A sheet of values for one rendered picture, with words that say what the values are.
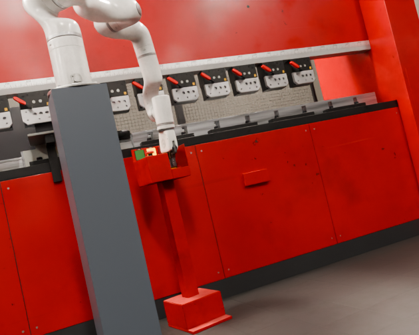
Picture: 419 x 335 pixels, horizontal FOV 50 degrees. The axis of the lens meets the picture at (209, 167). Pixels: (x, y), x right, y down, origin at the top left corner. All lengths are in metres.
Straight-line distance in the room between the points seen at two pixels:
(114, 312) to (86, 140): 0.55
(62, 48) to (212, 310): 1.25
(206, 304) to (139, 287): 0.61
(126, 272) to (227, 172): 1.12
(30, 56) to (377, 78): 2.19
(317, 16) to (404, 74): 0.67
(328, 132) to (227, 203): 0.79
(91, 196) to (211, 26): 1.58
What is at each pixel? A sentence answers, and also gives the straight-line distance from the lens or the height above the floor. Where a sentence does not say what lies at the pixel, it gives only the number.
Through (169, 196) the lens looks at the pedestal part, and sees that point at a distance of 2.06.
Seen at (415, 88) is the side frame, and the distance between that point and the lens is 3.16.
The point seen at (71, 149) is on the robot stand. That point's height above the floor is 0.80.
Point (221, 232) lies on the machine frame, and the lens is 2.41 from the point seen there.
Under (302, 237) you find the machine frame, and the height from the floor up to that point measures 0.19.
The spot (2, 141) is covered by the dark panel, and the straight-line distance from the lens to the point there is 2.96.
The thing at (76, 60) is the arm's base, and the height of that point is 1.10.
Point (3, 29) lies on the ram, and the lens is 2.58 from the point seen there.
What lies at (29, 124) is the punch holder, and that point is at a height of 1.10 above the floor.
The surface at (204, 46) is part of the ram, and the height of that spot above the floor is 1.40.
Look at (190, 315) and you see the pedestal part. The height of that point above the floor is 0.07.
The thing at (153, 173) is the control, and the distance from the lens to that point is 1.98.
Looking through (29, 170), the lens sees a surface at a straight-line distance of 2.27.
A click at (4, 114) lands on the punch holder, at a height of 1.16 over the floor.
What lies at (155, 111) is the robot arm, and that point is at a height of 0.98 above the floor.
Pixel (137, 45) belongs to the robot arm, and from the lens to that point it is 2.13.
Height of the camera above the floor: 0.57
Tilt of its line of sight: 3 degrees up
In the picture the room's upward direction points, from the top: 13 degrees counter-clockwise
